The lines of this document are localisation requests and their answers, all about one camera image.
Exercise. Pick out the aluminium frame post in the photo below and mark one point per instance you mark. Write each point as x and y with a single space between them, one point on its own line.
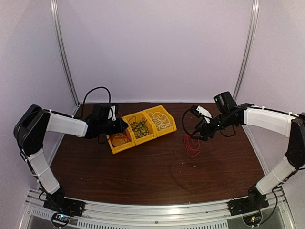
62 51
248 46

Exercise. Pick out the front aluminium rail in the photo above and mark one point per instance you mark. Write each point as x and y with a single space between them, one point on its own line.
209 215

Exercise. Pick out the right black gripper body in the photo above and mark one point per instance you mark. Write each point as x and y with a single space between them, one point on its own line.
205 126

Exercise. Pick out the left aluminium frame post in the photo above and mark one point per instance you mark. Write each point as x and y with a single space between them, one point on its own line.
62 51

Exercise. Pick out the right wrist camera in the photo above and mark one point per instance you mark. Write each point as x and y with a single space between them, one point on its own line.
201 112

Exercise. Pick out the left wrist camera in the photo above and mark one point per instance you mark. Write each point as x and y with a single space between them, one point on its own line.
113 110

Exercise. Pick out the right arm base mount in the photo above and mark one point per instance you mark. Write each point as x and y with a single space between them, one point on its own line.
247 205

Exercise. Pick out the right aluminium frame post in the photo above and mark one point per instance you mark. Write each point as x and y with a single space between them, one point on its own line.
248 46

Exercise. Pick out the yellow three-compartment bin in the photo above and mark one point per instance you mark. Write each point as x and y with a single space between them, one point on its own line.
144 126

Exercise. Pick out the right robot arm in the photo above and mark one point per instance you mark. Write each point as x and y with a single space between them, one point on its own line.
288 125

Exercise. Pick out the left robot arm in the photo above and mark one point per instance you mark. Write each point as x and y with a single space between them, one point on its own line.
30 131

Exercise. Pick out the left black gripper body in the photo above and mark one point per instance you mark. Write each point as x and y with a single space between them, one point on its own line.
116 129

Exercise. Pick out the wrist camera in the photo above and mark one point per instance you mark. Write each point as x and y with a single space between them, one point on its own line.
201 112
113 110

